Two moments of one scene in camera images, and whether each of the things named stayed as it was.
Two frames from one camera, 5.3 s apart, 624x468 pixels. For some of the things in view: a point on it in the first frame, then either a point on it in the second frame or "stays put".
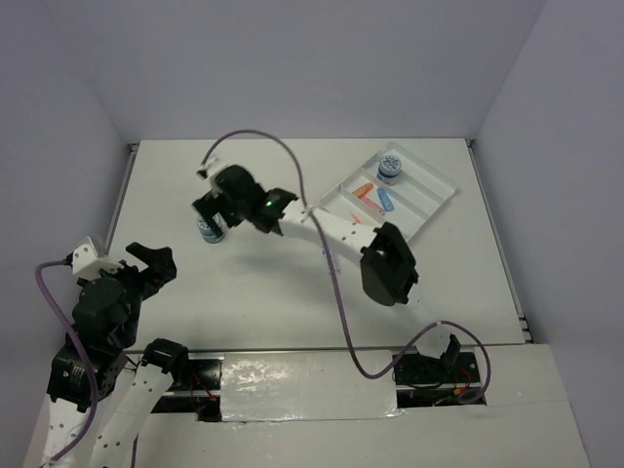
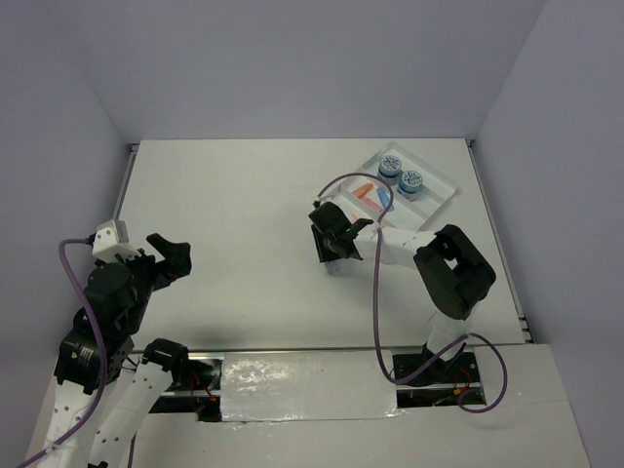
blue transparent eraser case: [385, 199] stays put
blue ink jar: [389, 169] stays put
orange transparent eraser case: [364, 190] stays put
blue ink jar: [208, 234] to [409, 184]
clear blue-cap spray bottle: [333, 259] stays put
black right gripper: [210, 207] to [324, 253]
